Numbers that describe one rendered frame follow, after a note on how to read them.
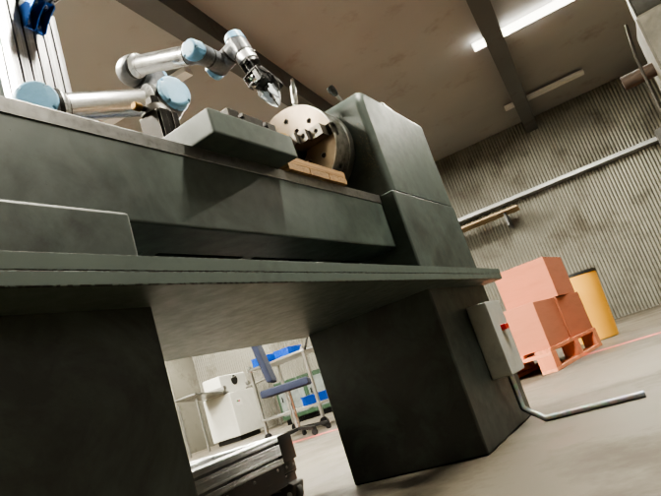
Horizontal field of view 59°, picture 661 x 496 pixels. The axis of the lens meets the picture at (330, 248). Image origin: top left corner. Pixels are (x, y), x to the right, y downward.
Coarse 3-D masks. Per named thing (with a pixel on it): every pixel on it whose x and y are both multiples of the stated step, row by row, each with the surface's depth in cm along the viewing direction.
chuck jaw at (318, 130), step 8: (312, 128) 186; (320, 128) 184; (328, 128) 188; (296, 136) 185; (304, 136) 186; (312, 136) 186; (320, 136) 185; (328, 136) 187; (296, 144) 184; (304, 144) 186; (312, 144) 188
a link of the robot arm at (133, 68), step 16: (176, 48) 215; (192, 48) 208; (208, 48) 213; (128, 64) 225; (144, 64) 223; (160, 64) 219; (176, 64) 217; (192, 64) 215; (208, 64) 216; (128, 80) 231
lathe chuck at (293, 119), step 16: (288, 112) 196; (304, 112) 192; (320, 112) 189; (288, 128) 195; (304, 128) 192; (336, 128) 190; (320, 144) 189; (336, 144) 186; (320, 160) 188; (336, 160) 187
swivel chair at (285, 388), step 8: (256, 352) 545; (264, 352) 576; (264, 360) 547; (264, 368) 542; (264, 376) 542; (272, 376) 557; (288, 384) 523; (296, 384) 522; (304, 384) 523; (264, 392) 522; (272, 392) 522; (280, 392) 522; (288, 392) 541; (288, 400) 540; (296, 416) 536; (296, 424) 534; (312, 424) 538; (320, 424) 539; (328, 424) 541; (304, 432) 558; (312, 432) 512
